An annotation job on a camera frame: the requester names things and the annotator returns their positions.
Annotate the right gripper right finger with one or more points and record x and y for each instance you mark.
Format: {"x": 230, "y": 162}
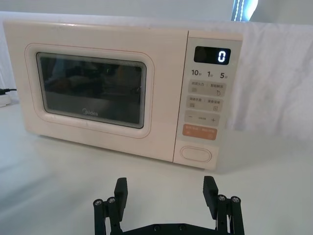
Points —
{"x": 210, "y": 195}

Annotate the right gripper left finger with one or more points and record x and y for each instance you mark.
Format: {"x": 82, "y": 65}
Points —
{"x": 119, "y": 195}

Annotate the white table cloth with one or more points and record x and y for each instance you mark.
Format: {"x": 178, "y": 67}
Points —
{"x": 49, "y": 183}

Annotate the oven control panel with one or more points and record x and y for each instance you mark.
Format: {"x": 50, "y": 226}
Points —
{"x": 207, "y": 98}

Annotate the cream microwave oven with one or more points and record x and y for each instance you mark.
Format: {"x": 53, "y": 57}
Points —
{"x": 161, "y": 98}

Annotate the white power strip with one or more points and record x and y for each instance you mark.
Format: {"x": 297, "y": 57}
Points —
{"x": 4, "y": 101}

